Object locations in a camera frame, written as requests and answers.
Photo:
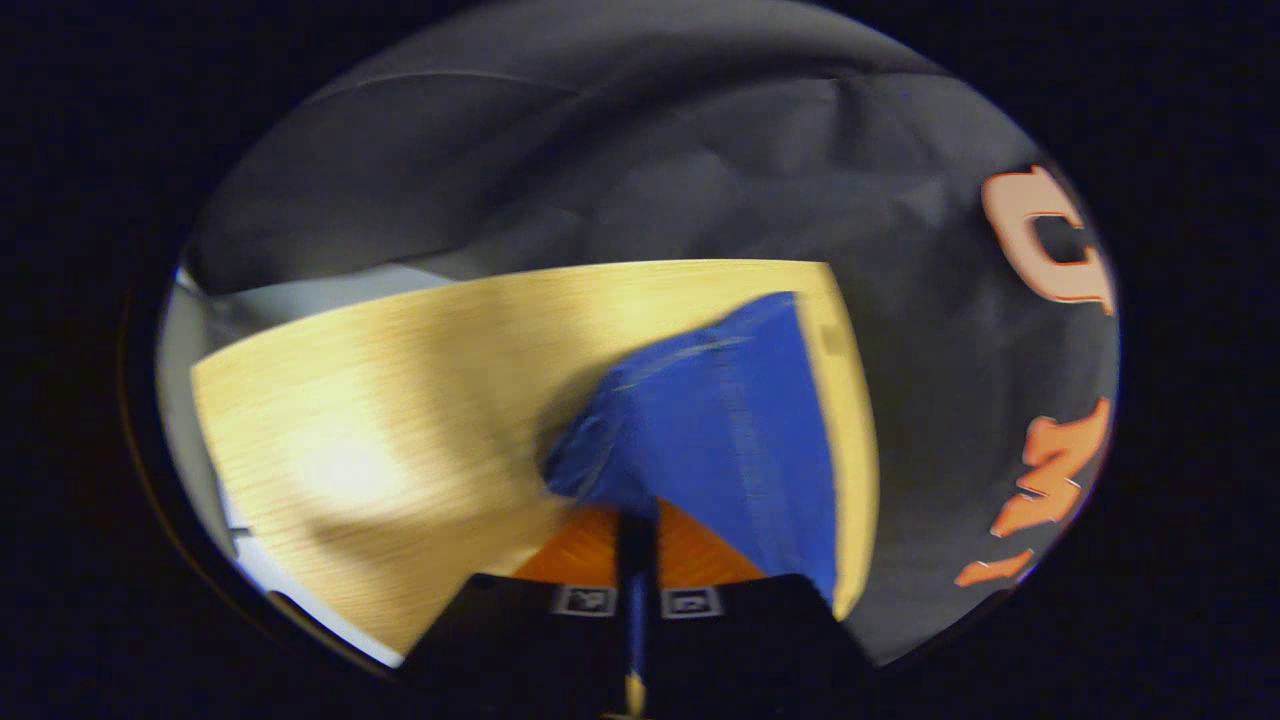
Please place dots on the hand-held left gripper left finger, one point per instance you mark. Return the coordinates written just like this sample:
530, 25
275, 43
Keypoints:
520, 640

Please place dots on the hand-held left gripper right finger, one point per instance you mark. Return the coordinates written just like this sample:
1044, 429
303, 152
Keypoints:
750, 640

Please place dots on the blue denim jeans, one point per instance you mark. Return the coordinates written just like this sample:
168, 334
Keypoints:
720, 430

